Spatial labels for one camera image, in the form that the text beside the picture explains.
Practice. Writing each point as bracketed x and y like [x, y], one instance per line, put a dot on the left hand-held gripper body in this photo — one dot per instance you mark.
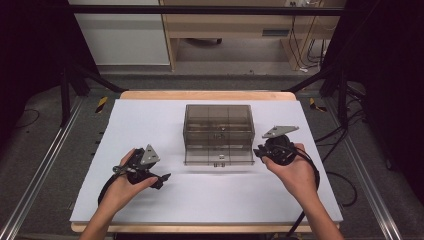
[141, 163]

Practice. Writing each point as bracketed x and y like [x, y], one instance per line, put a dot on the wooden table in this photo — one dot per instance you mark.
[206, 95]

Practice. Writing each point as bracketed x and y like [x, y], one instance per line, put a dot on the office chair base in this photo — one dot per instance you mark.
[203, 41]

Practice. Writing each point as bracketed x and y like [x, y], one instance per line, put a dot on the person's left hand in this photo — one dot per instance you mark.
[123, 190]

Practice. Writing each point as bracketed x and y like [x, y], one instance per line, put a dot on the black frame crossbar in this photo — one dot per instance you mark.
[200, 10]

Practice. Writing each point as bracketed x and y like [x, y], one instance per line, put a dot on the yellow clamp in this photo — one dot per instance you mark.
[316, 105]
[101, 104]

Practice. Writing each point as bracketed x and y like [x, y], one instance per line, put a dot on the smoky transparent drawer case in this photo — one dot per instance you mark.
[218, 115]

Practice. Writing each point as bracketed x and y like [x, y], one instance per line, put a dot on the black curtain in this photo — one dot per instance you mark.
[30, 50]
[393, 66]

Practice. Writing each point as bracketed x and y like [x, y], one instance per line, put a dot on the light wooden desk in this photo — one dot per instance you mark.
[233, 25]

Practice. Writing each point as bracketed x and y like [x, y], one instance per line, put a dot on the white cabinet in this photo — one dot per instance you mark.
[123, 40]

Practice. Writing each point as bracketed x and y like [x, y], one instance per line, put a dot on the person's right hand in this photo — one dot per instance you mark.
[296, 176]

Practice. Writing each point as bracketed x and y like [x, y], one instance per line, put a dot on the yellow clamp right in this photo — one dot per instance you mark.
[316, 105]

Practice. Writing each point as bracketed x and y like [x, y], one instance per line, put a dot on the aluminium floor rail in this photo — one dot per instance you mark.
[40, 166]
[366, 180]

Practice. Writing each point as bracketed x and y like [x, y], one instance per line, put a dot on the black frame leg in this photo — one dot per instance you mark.
[342, 100]
[65, 100]

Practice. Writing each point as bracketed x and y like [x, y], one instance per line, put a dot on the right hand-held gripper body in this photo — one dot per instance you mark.
[278, 150]

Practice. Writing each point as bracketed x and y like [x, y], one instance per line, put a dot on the yellow clamp left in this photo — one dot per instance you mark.
[101, 104]

